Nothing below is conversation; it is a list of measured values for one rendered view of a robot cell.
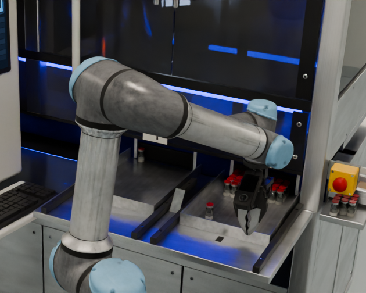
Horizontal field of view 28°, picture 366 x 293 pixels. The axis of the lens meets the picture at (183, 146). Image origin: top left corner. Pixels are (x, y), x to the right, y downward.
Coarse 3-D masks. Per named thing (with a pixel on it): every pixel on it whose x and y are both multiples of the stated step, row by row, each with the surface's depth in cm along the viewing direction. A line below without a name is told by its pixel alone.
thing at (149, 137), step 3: (144, 135) 228; (147, 135) 228; (150, 135) 228; (153, 135) 227; (144, 138) 229; (147, 138) 228; (150, 138) 228; (153, 138) 227; (159, 138) 227; (162, 138) 226; (165, 138) 226; (153, 141) 228; (156, 141) 227; (159, 141) 227; (162, 141) 226; (165, 141) 226
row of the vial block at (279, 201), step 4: (232, 180) 220; (236, 180) 219; (240, 180) 219; (268, 188) 216; (272, 188) 215; (276, 188) 215; (280, 188) 216; (272, 192) 215; (280, 192) 214; (272, 196) 215; (276, 196) 215; (280, 196) 214; (268, 200) 216; (272, 200) 216; (276, 200) 215; (280, 200) 215; (276, 204) 216; (280, 204) 215
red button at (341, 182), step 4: (336, 180) 203; (340, 180) 203; (344, 180) 203; (332, 184) 204; (336, 184) 203; (340, 184) 203; (344, 184) 202; (336, 188) 204; (340, 188) 203; (344, 188) 203
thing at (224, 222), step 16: (208, 192) 219; (192, 208) 208; (224, 208) 212; (272, 208) 214; (288, 208) 207; (192, 224) 200; (208, 224) 198; (224, 224) 196; (272, 224) 204; (256, 240) 193
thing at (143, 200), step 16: (128, 160) 240; (128, 176) 229; (144, 176) 229; (160, 176) 230; (176, 176) 231; (192, 176) 227; (128, 192) 218; (144, 192) 218; (160, 192) 219; (128, 208) 208; (144, 208) 205
